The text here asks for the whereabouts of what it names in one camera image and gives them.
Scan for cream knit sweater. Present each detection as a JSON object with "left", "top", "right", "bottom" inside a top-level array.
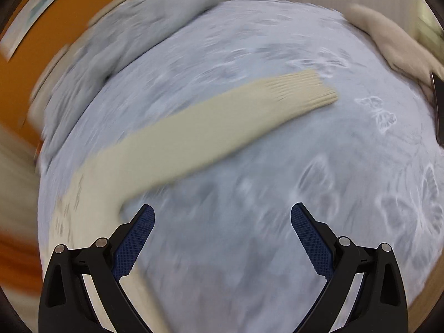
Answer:
[{"left": 48, "top": 68, "right": 340, "bottom": 333}]

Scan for light blue butterfly bedspread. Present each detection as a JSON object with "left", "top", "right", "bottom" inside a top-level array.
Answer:
[{"left": 38, "top": 0, "right": 443, "bottom": 332}]

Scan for black phone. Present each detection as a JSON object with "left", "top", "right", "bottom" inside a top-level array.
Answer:
[{"left": 431, "top": 72, "right": 444, "bottom": 147}]

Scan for beige garment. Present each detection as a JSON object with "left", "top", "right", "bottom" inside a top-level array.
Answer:
[{"left": 344, "top": 4, "right": 443, "bottom": 104}]

